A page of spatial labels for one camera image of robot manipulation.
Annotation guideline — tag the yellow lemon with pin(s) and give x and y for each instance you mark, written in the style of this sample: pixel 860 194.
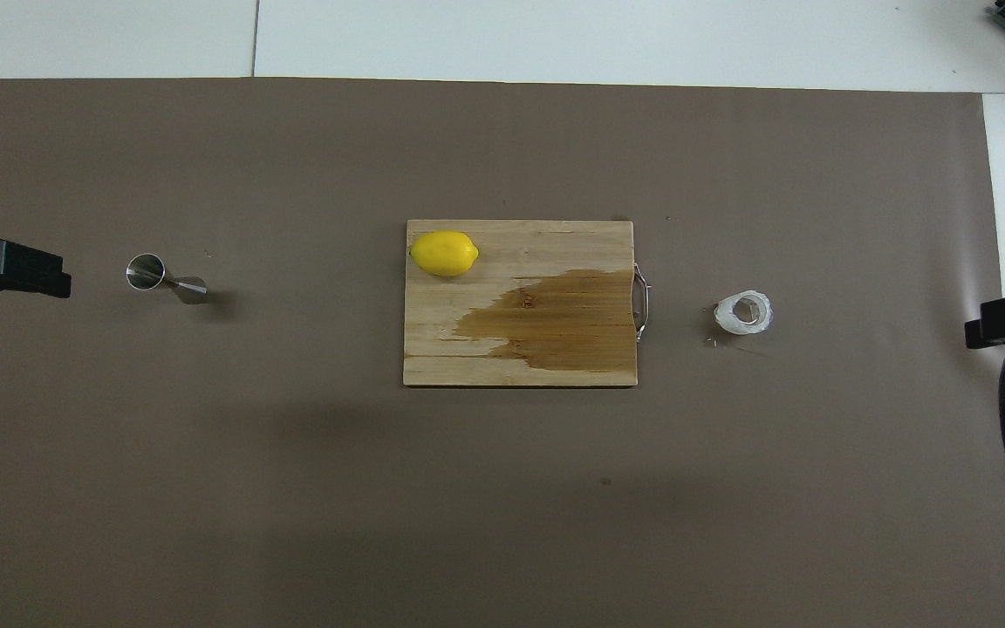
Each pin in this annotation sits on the yellow lemon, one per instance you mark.
pixel 443 253

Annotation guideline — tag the brown paper table mat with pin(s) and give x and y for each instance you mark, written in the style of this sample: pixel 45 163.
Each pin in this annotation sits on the brown paper table mat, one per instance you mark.
pixel 293 488

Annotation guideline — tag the steel double jigger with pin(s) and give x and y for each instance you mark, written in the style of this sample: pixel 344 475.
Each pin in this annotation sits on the steel double jigger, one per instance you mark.
pixel 146 271

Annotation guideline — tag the wooden cutting board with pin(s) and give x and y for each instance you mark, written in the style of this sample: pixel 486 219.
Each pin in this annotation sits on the wooden cutting board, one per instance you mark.
pixel 502 349

